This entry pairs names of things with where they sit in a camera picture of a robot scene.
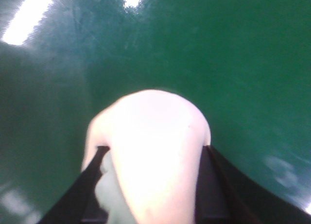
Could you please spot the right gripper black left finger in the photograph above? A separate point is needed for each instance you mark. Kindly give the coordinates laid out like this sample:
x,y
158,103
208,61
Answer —
x,y
78,205

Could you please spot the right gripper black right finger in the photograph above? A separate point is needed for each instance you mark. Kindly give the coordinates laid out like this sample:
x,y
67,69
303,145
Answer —
x,y
225,195

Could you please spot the yellow plush ball toy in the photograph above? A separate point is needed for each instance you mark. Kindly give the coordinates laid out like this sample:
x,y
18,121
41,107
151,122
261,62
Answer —
x,y
155,138

